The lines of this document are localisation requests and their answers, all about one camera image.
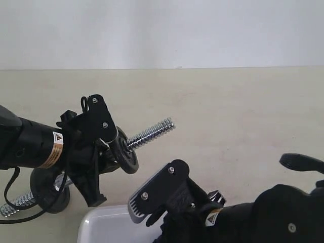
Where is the black weight plate in tray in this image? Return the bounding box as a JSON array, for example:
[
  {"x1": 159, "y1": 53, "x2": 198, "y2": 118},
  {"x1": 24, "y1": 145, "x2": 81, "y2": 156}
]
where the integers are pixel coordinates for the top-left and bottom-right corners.
[{"x1": 153, "y1": 234, "x2": 165, "y2": 243}]

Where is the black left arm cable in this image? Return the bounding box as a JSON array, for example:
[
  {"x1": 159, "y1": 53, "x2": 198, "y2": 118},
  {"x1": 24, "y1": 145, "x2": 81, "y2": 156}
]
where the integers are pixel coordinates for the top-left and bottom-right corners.
[{"x1": 0, "y1": 126, "x2": 74, "y2": 225}]

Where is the black right weight plate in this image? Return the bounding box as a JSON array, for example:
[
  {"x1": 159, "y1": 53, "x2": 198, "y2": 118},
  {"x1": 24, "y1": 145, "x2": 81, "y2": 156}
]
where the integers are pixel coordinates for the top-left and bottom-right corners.
[{"x1": 109, "y1": 127, "x2": 139, "y2": 174}]

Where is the white plastic tray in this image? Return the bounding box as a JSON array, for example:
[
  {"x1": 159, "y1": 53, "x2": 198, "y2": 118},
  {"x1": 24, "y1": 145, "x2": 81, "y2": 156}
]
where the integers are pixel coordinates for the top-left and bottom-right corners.
[{"x1": 77, "y1": 205, "x2": 163, "y2": 243}]

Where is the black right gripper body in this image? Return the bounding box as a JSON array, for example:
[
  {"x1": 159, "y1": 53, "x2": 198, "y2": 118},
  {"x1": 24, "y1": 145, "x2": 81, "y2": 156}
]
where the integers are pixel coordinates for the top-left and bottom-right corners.
[{"x1": 146, "y1": 177, "x2": 225, "y2": 242}]

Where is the chrome threaded dumbbell bar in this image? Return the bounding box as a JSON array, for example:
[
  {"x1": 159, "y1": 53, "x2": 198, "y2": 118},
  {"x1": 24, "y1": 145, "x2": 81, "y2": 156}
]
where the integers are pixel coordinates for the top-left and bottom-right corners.
[{"x1": 1, "y1": 118, "x2": 175, "y2": 224}]

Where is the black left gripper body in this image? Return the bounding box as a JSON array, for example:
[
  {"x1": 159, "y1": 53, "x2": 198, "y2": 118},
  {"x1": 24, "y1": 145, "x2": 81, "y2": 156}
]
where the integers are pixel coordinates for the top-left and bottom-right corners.
[{"x1": 56, "y1": 110, "x2": 99, "y2": 177}]

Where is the black left weight plate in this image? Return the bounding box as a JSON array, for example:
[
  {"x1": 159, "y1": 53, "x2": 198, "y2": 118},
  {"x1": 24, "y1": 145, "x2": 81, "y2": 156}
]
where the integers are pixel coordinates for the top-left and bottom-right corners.
[{"x1": 30, "y1": 167, "x2": 70, "y2": 214}]

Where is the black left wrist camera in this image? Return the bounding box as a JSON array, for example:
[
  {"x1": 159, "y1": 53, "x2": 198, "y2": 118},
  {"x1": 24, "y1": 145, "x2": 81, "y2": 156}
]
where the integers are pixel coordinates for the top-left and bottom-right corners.
[{"x1": 80, "y1": 94, "x2": 118, "y2": 143}]

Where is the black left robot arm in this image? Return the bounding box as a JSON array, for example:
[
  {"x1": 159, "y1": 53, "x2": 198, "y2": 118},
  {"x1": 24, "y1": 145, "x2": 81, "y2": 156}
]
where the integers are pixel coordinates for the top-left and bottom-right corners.
[{"x1": 1, "y1": 107, "x2": 127, "y2": 213}]

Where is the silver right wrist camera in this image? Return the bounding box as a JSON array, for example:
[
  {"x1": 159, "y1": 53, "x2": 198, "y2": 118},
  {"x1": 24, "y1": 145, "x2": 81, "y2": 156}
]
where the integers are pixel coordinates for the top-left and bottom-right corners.
[{"x1": 128, "y1": 159, "x2": 190, "y2": 224}]

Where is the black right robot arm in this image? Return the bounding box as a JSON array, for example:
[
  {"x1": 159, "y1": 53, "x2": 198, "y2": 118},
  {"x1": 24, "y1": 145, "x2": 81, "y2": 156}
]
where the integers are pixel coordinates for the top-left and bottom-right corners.
[{"x1": 138, "y1": 159, "x2": 323, "y2": 242}]

